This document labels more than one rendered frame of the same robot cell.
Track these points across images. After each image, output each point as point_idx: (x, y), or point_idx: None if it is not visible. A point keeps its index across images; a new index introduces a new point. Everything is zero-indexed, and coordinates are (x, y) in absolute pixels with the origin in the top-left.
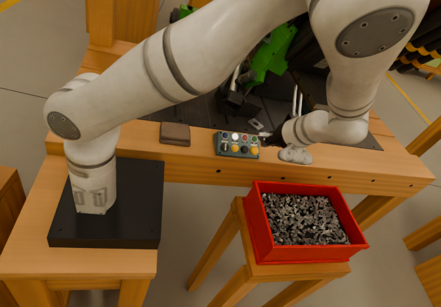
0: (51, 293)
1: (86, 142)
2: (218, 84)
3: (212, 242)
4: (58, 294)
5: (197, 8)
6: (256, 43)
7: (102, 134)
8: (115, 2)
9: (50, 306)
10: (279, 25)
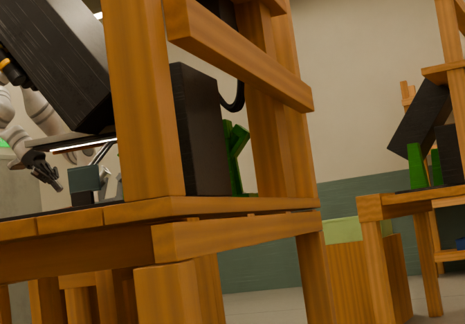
0: (78, 295)
1: (68, 161)
2: (26, 111)
3: None
4: (88, 322)
5: (222, 119)
6: (23, 95)
7: (61, 154)
8: (299, 151)
9: (75, 304)
10: (21, 88)
